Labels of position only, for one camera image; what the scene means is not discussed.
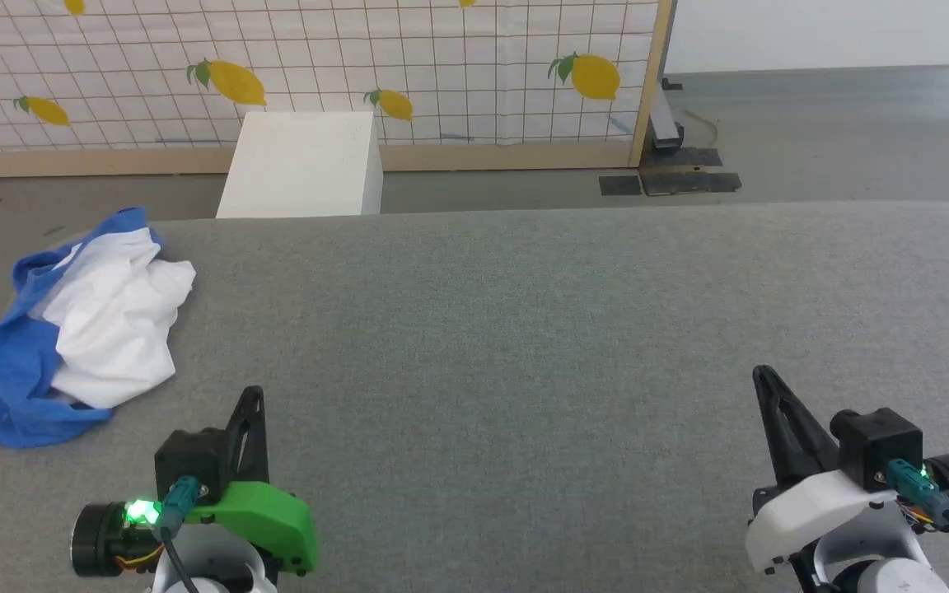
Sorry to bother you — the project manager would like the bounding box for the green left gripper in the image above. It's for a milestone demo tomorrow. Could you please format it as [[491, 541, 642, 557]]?
[[186, 385, 319, 575]]

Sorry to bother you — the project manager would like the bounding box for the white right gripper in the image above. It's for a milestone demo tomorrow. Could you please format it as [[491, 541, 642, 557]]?
[[745, 365, 895, 573]]

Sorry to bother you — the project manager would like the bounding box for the blue and white garment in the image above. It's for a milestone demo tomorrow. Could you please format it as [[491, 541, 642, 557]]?
[[0, 206, 197, 450]]

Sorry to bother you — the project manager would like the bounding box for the grey fabric sofa seat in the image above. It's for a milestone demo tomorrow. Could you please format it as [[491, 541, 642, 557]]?
[[0, 202, 949, 593]]

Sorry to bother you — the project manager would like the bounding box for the long black floor mat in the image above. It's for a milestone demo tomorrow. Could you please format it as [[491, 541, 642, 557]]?
[[643, 171, 743, 197]]

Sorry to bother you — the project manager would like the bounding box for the white box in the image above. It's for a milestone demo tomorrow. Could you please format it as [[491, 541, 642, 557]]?
[[217, 111, 385, 219]]

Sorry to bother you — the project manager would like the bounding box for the grey metal screen foot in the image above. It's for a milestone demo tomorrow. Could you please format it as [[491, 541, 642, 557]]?
[[652, 81, 684, 151]]

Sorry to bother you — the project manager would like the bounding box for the lemon print grid screen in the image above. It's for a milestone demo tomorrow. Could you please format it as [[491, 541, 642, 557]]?
[[0, 0, 675, 178]]

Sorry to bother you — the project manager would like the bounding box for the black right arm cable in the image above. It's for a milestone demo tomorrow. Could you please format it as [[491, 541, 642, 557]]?
[[886, 460, 949, 581]]

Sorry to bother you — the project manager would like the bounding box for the black rubber base plate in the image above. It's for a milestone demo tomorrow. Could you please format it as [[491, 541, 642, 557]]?
[[639, 147, 722, 170]]

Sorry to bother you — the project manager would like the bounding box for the yellow floor cable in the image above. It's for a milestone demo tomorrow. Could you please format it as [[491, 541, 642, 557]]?
[[685, 110, 722, 149]]

